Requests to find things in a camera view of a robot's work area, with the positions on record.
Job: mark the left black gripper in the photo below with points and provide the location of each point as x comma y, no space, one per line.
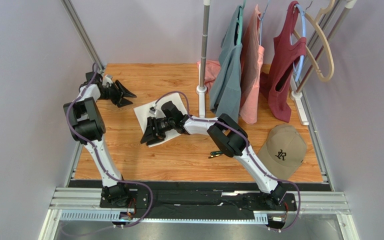
121,93

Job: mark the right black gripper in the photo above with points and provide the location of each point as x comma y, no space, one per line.
156,128

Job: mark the white cloth napkin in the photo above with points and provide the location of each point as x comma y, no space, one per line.
160,110

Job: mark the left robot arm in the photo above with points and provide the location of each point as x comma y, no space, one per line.
87,127

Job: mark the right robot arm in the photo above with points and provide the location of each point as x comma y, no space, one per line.
227,135

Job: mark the metal clothes rack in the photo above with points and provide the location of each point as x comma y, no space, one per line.
318,59

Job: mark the grey-blue hanging shirt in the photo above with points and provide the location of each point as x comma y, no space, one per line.
225,94

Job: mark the pink cloth on table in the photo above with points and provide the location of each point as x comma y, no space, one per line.
212,69

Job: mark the salmon pink hanging shirt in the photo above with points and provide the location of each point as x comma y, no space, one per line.
251,59

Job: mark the tan baseball cap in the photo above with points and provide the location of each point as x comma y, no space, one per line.
283,152

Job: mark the dark red tank top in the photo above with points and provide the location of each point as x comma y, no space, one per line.
274,86

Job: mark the teal hanger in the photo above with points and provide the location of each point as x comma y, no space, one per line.
239,24

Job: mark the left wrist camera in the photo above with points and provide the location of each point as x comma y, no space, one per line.
107,81

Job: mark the gold utensil dark handle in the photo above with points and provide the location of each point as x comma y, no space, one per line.
215,154

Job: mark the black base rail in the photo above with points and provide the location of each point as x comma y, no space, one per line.
189,200

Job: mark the aluminium frame post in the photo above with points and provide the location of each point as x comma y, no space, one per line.
76,20

